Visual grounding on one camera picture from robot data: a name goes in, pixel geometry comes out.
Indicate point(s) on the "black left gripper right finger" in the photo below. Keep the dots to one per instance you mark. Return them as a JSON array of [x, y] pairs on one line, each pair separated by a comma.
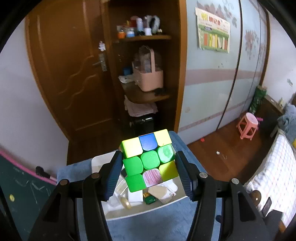
[[219, 202]]

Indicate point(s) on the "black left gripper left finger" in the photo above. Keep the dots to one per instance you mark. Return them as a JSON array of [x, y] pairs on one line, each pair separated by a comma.
[[58, 219]]

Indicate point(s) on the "multicolour Rubik's cube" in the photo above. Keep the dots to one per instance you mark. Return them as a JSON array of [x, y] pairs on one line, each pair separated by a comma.
[[148, 160]]

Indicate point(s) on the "beige angular box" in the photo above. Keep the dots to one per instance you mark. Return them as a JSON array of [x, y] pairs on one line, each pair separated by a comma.
[[158, 191]]

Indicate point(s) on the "brown round wooden piece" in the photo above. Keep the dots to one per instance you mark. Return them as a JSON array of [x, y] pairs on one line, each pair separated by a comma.
[[255, 196]]

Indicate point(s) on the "white patterned bed cover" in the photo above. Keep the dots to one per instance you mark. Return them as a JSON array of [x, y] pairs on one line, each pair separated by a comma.
[[275, 178]]

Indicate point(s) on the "white plastic storage bin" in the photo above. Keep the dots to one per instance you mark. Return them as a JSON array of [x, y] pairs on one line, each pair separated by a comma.
[[125, 204]]

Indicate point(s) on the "blue fuzzy table cover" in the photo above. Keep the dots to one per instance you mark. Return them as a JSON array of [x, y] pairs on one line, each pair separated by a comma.
[[171, 222]]

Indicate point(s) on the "small green box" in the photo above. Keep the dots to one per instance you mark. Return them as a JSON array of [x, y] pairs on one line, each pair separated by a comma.
[[148, 198]]

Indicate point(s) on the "pink plastic stool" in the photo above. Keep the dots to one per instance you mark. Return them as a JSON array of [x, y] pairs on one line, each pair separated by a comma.
[[247, 126]]

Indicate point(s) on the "pink storage basket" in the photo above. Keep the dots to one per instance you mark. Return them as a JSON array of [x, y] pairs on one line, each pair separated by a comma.
[[146, 74]]

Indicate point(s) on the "brown wooden door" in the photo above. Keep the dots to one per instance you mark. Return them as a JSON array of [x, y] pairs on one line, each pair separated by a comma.
[[63, 39]]

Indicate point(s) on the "wooden shelf with bottles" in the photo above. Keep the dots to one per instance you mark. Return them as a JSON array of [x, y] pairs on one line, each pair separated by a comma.
[[140, 29]]

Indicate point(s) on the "green chalkboard pink frame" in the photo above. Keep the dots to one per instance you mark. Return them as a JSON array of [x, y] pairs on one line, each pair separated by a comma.
[[25, 193]]

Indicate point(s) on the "green package by wall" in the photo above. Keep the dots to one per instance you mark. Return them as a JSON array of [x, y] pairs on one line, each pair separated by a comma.
[[260, 93]]

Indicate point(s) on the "silver door handle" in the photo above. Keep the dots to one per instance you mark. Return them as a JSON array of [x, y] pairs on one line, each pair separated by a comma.
[[101, 62]]

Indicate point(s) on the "wall poster chart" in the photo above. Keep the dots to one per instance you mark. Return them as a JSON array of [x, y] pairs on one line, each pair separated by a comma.
[[213, 31]]

